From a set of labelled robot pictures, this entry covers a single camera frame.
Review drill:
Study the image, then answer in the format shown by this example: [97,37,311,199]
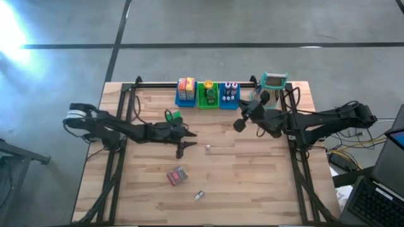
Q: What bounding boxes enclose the green plastic basket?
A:
[196,81,220,110]

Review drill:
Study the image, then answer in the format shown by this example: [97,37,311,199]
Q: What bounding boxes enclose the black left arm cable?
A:
[131,94,177,125]

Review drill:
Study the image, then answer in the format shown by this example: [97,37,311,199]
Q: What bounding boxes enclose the grey laptop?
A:
[371,103,404,190]

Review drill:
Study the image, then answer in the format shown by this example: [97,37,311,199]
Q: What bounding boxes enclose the black aluminium table frame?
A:
[71,75,343,227]

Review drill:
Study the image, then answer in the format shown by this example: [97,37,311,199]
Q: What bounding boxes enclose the bright green food packet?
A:
[165,110,184,125]

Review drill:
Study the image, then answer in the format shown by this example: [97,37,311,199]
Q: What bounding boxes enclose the blue plastic basket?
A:
[218,82,241,110]
[174,80,198,108]

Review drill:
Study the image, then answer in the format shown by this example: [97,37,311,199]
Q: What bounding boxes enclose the yellow food box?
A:
[185,77,196,101]

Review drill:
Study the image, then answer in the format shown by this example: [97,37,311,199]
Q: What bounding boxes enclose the yellow floor cable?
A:
[326,137,388,158]

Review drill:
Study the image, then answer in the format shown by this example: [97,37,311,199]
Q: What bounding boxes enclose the teal-handled box grater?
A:
[249,71,289,111]

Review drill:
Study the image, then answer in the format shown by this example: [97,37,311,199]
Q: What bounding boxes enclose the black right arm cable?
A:
[282,86,360,114]

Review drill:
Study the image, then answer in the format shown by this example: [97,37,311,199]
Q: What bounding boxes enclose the white paper sheet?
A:
[330,165,354,212]

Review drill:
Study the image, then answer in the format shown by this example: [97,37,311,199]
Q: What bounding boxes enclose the black laptop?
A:
[339,175,404,227]

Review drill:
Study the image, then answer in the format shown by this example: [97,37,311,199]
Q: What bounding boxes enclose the black power brick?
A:
[328,151,360,173]

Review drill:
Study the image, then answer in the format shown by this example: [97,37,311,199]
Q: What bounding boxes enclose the red patterned box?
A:
[166,165,189,187]

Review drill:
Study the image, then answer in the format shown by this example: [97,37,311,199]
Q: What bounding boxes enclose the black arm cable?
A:
[282,86,360,114]
[131,94,177,125]

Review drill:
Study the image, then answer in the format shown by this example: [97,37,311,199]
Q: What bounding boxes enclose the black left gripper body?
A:
[154,121,187,145]

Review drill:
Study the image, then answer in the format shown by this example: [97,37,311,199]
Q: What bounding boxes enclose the black floor cable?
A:
[328,127,381,143]

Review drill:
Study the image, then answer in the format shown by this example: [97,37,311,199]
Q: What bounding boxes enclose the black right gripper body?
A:
[239,99,280,136]

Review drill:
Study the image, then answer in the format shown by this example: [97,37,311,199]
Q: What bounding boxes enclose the green-lidded spice jar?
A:
[205,88,217,105]

